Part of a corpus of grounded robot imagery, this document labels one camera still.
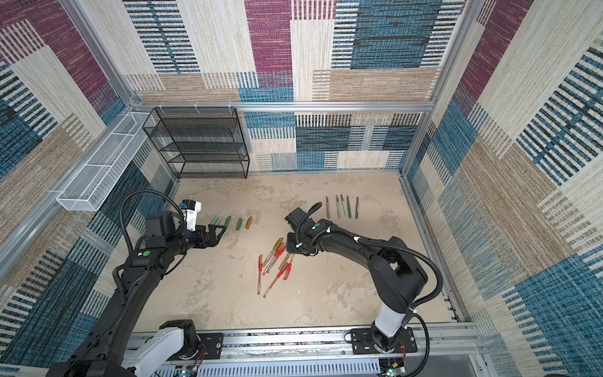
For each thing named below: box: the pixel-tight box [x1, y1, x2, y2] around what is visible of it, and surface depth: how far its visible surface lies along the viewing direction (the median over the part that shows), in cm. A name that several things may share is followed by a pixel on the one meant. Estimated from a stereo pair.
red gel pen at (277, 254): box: [262, 241, 286, 276], surface depth 93 cm
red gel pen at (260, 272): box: [256, 254, 264, 296], surface depth 91 cm
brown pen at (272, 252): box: [262, 237, 284, 268], surface depth 96 cm
